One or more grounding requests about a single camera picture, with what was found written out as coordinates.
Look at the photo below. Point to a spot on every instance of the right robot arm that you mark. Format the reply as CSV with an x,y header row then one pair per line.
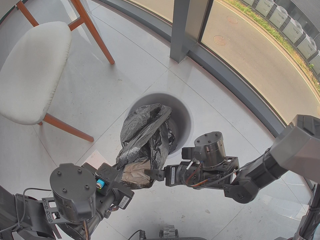
x,y
287,154

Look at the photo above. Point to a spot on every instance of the white wooden-legged chair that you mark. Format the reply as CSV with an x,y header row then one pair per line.
x,y
32,66

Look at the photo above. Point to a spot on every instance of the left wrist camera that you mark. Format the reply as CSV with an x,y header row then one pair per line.
x,y
106,175

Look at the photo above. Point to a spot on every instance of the white trash bin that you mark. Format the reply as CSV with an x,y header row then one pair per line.
x,y
180,119

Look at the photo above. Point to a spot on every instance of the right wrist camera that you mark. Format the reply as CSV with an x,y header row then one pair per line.
x,y
188,153

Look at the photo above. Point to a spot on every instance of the window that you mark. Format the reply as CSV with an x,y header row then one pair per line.
x,y
185,21

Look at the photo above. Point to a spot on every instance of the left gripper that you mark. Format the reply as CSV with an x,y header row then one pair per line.
x,y
120,196

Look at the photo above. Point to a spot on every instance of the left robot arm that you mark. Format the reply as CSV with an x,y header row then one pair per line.
x,y
70,191

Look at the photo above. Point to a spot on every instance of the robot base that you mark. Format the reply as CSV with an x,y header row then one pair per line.
x,y
169,231

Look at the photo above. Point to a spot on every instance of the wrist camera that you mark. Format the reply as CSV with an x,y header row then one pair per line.
x,y
106,175
188,153

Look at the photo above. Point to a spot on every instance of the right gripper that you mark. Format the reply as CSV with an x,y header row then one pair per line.
x,y
178,175

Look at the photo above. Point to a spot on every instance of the black plastic bag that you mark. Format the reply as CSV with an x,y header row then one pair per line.
x,y
142,139

